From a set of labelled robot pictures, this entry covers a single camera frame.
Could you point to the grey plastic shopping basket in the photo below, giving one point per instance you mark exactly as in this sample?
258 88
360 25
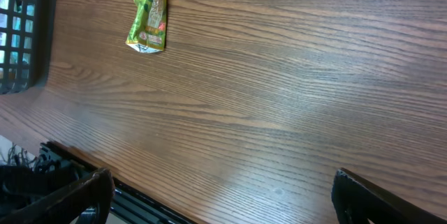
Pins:
26 42

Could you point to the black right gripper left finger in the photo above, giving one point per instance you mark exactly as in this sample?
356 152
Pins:
88 200

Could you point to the green snack pouch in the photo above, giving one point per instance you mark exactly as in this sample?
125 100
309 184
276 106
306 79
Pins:
148 31

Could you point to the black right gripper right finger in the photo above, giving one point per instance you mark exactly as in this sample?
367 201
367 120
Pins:
357 200

